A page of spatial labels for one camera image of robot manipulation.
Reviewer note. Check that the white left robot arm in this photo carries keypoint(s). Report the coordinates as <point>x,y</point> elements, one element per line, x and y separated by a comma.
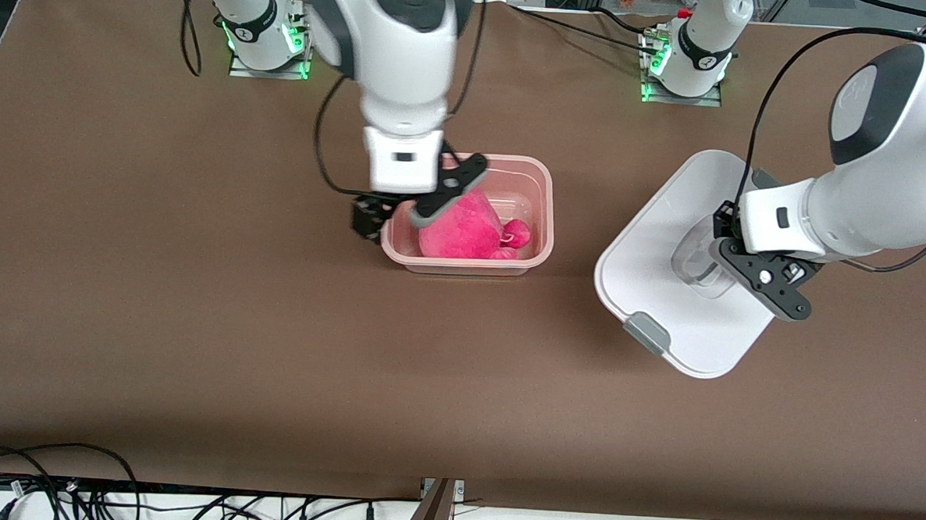
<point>888,192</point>

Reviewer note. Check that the aluminium frame profile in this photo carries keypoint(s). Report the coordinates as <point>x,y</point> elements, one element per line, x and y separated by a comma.
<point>430,516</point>

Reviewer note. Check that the white box lid grey clips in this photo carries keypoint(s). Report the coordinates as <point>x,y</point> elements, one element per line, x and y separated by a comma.
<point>659,245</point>

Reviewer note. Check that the pink translucent plastic box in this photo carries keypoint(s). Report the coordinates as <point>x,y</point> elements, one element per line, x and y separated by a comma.
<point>543,217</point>

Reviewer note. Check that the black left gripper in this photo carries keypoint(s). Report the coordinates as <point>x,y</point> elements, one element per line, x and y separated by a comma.
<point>723,220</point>

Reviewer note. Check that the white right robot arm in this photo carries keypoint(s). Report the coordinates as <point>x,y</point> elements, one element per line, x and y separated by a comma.
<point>402,54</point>

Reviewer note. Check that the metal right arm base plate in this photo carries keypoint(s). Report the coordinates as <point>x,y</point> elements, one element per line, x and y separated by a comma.
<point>241,69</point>

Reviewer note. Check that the brown table cover sheet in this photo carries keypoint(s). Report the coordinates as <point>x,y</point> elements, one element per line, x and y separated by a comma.
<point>271,361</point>

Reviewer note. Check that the pink round plush toy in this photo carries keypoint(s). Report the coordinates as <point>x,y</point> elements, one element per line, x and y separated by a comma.
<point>464,233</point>

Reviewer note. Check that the small silver corner bracket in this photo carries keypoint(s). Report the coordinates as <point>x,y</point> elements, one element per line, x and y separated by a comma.
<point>459,488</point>

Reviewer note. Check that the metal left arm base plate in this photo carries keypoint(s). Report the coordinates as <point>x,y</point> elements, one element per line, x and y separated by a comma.
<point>704,101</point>

